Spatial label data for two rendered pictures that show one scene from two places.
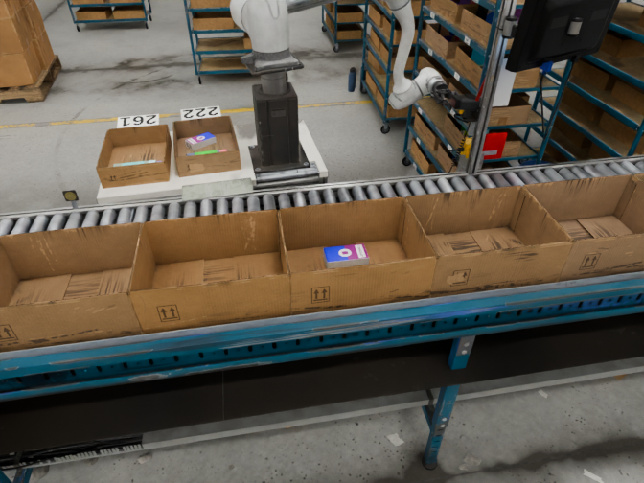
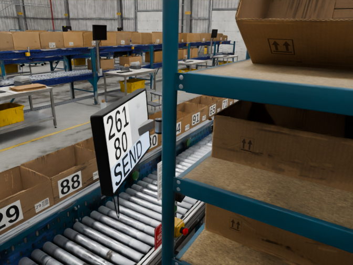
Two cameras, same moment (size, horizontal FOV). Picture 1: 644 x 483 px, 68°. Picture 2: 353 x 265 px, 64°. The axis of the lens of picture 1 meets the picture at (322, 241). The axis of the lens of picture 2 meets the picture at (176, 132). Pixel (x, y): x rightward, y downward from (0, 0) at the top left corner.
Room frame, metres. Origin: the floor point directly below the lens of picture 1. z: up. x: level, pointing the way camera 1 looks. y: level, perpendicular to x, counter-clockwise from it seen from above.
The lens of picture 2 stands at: (2.75, -1.61, 1.81)
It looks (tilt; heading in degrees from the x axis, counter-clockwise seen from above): 20 degrees down; 131
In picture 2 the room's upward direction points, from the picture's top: 1 degrees clockwise
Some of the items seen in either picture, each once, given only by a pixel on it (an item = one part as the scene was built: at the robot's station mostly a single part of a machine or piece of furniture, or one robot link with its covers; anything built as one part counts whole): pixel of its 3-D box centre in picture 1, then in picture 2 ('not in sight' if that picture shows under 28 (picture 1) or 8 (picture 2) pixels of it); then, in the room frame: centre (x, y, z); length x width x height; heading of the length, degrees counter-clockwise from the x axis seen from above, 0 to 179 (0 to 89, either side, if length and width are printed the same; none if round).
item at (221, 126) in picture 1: (205, 144); not in sight; (2.06, 0.55, 0.80); 0.38 x 0.28 x 0.10; 15
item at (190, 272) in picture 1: (215, 269); (167, 123); (0.99, 0.30, 0.96); 0.39 x 0.29 x 0.17; 100
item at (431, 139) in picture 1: (444, 128); not in sight; (3.08, -0.85, 0.39); 0.40 x 0.30 x 0.10; 10
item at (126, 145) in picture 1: (137, 154); not in sight; (1.96, 0.85, 0.80); 0.38 x 0.28 x 0.10; 12
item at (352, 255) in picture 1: (345, 257); not in sight; (1.12, -0.07, 0.90); 0.13 x 0.07 x 0.04; 100
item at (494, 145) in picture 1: (487, 147); (163, 231); (1.94, -0.74, 0.85); 0.16 x 0.01 x 0.13; 100
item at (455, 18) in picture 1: (467, 4); not in sight; (3.06, -0.86, 1.19); 0.40 x 0.30 x 0.10; 9
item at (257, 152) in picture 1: (276, 125); not in sight; (2.03, 0.21, 0.91); 0.26 x 0.26 x 0.33; 13
